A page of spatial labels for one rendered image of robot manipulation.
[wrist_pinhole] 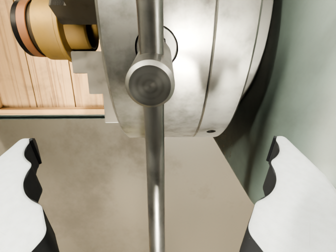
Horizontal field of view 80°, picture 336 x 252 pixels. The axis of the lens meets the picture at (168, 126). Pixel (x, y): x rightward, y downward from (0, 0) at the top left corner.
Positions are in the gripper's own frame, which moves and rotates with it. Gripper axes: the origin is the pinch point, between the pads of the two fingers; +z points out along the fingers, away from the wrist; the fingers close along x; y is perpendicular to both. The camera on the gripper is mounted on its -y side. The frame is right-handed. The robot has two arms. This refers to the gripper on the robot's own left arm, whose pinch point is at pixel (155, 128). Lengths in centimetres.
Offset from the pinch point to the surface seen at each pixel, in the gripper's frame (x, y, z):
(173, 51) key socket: 1.3, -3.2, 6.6
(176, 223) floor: 11, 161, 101
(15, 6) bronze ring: -18.4, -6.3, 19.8
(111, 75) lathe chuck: -3.9, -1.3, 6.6
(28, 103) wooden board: -35, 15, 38
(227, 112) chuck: 6.9, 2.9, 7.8
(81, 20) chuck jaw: -9.7, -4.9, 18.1
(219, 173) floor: 45, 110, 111
